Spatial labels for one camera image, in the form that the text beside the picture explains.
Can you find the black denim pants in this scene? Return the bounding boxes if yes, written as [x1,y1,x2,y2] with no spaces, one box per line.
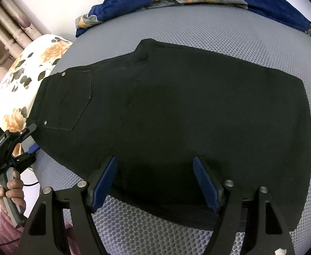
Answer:
[27,39,311,230]

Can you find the person's left hand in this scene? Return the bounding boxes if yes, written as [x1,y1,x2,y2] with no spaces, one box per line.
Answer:
[0,170,26,214]

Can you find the white floral pillow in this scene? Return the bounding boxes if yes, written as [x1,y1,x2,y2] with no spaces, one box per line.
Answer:
[0,33,73,158]

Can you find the pink sweater sleeve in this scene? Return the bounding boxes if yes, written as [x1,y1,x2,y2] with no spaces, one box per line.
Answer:
[0,210,80,254]

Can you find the beige patterned curtain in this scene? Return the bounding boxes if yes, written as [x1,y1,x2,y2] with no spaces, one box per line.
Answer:
[0,0,43,118]

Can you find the grey mesh mattress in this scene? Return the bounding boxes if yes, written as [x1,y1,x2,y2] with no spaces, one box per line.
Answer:
[34,5,311,254]

